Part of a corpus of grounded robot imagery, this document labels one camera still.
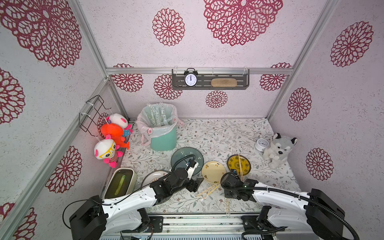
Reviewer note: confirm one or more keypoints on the black alarm clock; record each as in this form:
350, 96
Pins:
191, 77

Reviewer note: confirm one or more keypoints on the wooden brush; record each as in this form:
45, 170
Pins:
224, 83

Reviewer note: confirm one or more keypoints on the pile of wrapped chopsticks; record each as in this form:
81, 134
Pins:
207, 192

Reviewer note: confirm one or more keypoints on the white container green inside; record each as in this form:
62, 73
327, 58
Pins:
121, 184

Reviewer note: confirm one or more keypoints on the white orange patterned plate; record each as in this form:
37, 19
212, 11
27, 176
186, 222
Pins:
154, 176

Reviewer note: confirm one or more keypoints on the dark green glass plate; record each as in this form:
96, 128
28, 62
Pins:
181, 157

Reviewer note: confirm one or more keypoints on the husky plush toy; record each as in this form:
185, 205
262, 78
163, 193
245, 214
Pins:
278, 151

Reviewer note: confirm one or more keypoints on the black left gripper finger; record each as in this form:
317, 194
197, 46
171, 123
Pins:
192, 186
198, 182

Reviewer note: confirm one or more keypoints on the bare chopsticks pair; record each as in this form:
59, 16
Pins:
240, 166

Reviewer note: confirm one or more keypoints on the small white round gauge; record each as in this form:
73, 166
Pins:
261, 144

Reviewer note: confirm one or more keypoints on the yellow patterned plate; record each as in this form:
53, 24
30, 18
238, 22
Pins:
233, 164

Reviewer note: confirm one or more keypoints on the red orange plush toy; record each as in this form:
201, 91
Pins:
114, 132

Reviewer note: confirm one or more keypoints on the cream yellow plate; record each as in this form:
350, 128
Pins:
213, 171

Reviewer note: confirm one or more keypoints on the grey wall shelf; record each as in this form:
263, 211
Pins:
204, 80

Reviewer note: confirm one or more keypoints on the black wire rack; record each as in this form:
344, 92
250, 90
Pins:
87, 119

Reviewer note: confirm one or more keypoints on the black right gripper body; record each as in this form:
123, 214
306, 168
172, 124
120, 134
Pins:
227, 192

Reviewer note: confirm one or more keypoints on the white plush doll yellow glasses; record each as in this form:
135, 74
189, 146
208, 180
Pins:
108, 151

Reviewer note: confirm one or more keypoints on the metal base rail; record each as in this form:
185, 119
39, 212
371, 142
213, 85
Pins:
183, 227

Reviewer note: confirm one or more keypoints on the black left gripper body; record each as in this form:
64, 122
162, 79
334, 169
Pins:
183, 187

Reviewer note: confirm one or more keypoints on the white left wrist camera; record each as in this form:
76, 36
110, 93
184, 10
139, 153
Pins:
191, 166

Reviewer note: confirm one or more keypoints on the white pink plush doll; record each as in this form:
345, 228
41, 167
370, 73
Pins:
119, 120

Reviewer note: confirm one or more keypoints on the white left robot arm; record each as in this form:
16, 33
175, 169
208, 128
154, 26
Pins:
96, 218

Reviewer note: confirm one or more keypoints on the green trash bin with bag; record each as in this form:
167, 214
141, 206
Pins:
157, 124

